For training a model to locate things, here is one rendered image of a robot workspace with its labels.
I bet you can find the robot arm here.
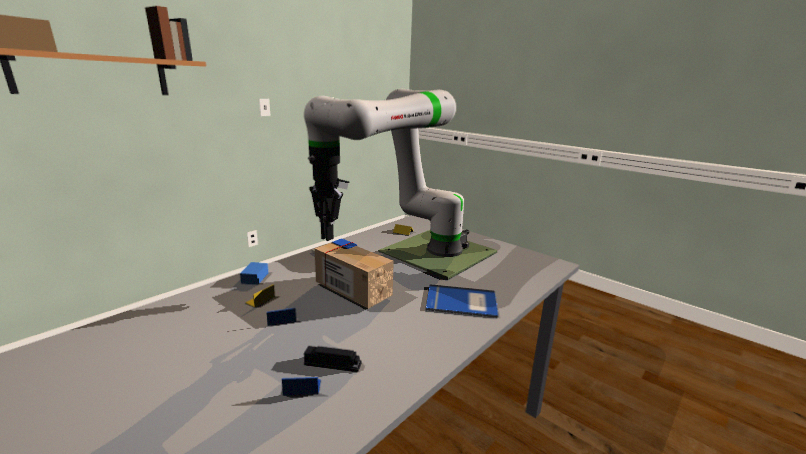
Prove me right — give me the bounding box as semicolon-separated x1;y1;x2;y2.
304;89;469;257

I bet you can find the tan cardboard box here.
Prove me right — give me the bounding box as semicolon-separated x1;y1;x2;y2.
314;242;394;309

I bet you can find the blue notebook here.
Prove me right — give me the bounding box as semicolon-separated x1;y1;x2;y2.
426;284;498;318

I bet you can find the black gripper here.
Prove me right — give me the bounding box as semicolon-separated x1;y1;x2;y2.
309;165;343;241

